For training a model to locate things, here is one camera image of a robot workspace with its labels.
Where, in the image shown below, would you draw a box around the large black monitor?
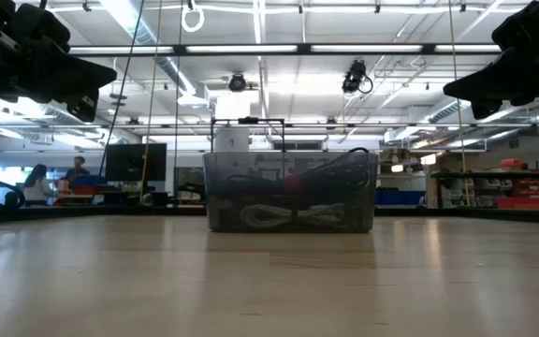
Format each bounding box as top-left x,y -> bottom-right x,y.
104,142 -> 168,183

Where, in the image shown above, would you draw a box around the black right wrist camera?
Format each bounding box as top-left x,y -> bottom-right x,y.
490,0 -> 539,51

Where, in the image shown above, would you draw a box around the blue storage bins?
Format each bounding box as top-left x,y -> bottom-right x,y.
374,188 -> 428,207

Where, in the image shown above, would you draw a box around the white cable loop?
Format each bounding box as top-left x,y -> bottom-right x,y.
180,2 -> 206,35

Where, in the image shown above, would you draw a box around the person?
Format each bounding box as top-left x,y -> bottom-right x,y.
22,163 -> 56,208
65,155 -> 92,183

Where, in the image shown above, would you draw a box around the black cable with red strap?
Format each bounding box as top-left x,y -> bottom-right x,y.
209,146 -> 372,200

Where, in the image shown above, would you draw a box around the black aluminium table frame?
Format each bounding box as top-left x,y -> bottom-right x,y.
0,204 -> 539,227

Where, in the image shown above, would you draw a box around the black shelf with red bins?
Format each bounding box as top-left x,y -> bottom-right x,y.
430,157 -> 539,211

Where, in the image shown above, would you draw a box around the black hanging camera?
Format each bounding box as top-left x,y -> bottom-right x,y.
341,59 -> 374,95

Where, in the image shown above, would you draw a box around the yellow hanging cable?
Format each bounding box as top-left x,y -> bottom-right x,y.
139,0 -> 164,203

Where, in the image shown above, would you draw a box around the black dome ceiling camera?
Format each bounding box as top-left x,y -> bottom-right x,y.
227,72 -> 248,94

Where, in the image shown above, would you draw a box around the blue plastic crate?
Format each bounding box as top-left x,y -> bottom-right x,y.
75,173 -> 108,186

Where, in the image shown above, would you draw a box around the black overhead crossbeam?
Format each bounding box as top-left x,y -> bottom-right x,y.
67,42 -> 504,59

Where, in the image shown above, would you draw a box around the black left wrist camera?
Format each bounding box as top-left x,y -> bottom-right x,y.
14,2 -> 72,53

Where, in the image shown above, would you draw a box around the thin black hanging cable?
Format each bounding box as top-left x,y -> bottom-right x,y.
97,0 -> 147,179

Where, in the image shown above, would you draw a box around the clear grey plastic bin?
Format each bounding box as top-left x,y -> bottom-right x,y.
202,150 -> 380,234

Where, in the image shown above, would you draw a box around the white USB cable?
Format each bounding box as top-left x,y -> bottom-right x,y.
240,202 -> 347,229

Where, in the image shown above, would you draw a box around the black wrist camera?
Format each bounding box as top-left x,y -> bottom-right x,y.
490,0 -> 539,51
14,2 -> 72,53

